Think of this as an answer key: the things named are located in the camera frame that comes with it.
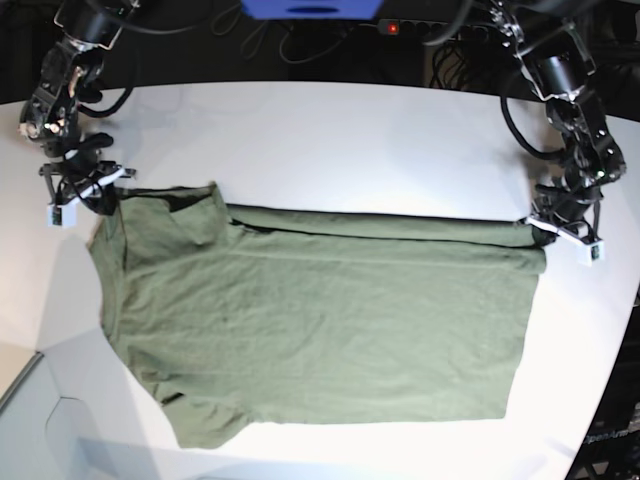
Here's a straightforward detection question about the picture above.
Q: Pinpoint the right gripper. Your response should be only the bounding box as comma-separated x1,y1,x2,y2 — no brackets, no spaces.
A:
39,133,137,216

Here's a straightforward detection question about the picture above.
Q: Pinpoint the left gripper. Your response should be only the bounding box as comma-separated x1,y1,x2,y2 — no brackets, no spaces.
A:
524,184,603,248

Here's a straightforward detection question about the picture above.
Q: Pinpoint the olive green t-shirt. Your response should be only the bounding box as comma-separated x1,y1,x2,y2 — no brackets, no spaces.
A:
89,186,546,449

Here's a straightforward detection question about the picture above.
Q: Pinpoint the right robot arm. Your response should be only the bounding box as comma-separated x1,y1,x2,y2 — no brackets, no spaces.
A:
19,1,139,227

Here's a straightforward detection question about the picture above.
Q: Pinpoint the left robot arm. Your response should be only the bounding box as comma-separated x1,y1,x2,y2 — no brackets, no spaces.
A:
490,1,626,249

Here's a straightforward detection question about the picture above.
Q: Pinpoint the black power strip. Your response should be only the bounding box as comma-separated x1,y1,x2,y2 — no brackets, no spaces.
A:
374,18,493,42

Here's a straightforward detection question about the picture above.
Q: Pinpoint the blue box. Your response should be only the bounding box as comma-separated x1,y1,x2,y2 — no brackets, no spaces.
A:
241,0,383,20

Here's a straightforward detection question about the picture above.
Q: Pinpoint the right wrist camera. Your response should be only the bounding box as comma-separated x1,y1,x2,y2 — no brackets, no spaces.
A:
46,203,77,228

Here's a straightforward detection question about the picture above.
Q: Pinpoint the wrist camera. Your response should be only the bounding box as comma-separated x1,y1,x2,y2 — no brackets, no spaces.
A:
46,203,77,228
577,240,605,267

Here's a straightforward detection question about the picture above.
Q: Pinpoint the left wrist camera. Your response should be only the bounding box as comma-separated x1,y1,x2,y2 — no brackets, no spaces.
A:
577,240,605,267

